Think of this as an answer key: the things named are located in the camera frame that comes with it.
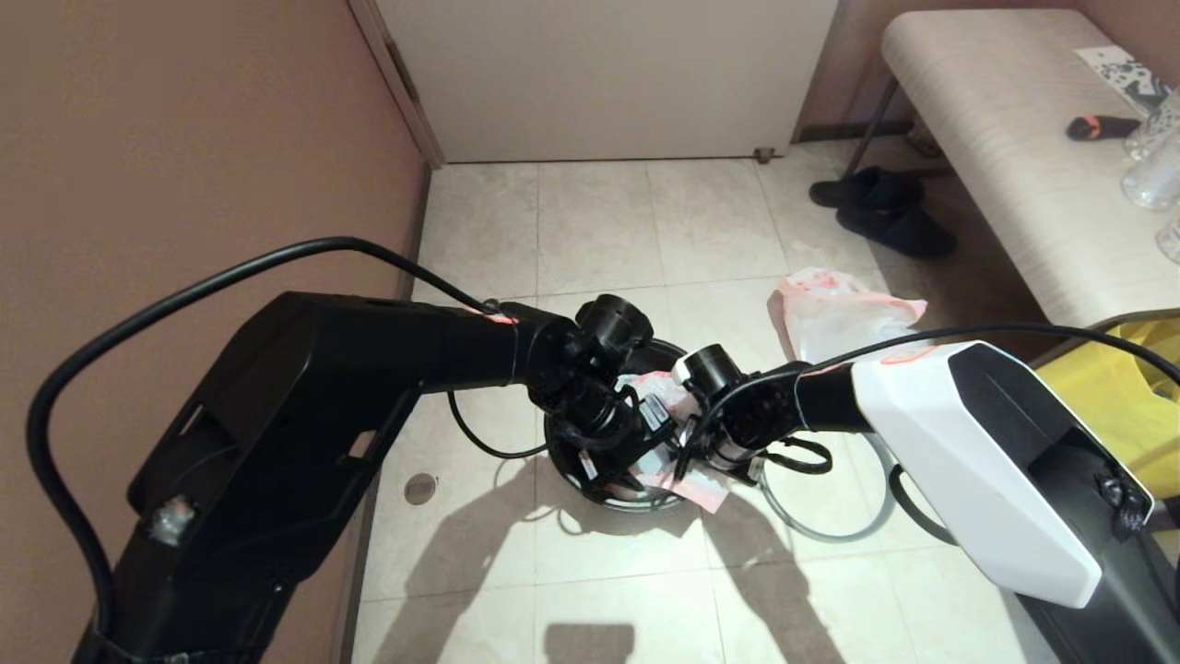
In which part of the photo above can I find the grey bin retaining ring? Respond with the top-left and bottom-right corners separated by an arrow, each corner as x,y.
761,432 -> 900,544

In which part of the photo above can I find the black round trash bin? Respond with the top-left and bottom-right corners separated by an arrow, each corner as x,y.
544,337 -> 702,514

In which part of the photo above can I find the yellow fabric bag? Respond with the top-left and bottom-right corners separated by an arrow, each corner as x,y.
1032,318 -> 1180,504

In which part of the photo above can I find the dark blue slipper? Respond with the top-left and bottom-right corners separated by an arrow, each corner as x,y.
809,167 -> 926,210
835,204 -> 958,261

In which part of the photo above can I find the white door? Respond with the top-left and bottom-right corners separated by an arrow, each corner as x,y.
376,0 -> 840,164

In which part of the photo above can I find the beige wood-grain table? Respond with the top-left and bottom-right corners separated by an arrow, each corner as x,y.
844,9 -> 1180,331

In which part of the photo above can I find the black-and-white printed paper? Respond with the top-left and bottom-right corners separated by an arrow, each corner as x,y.
1074,46 -> 1174,118

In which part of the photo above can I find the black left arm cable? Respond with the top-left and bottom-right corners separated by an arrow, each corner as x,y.
26,236 -> 554,646

